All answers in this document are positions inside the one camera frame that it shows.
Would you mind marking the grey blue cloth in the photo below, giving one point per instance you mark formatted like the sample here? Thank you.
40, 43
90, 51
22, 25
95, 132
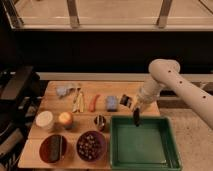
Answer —
64, 90

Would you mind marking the orange carrot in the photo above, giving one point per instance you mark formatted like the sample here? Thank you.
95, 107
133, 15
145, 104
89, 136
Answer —
92, 105

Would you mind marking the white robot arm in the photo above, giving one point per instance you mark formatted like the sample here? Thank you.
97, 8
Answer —
165, 73

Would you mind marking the small dark striped cup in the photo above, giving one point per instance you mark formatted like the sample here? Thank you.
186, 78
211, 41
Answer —
100, 122

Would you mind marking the white lidded jar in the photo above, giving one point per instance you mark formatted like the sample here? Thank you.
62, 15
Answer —
45, 120

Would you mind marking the red bowl with dark block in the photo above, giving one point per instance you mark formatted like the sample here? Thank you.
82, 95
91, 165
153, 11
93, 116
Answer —
53, 148

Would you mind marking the black dish brush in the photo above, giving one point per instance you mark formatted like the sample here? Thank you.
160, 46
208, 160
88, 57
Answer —
127, 101

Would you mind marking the red bowl with nuts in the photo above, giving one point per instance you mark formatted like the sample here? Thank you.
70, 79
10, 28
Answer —
91, 146

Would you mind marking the green plastic tray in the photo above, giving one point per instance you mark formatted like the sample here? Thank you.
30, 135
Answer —
148, 147

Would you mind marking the orange apple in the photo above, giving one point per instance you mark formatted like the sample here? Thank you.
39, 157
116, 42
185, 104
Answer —
66, 119

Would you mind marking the yellow peeler tool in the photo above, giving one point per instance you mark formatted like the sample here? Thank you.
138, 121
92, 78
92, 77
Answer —
78, 101

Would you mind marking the blue sponge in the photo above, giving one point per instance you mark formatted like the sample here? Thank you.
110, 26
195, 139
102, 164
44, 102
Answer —
112, 103

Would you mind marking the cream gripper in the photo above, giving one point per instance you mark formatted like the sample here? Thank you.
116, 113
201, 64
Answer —
137, 104

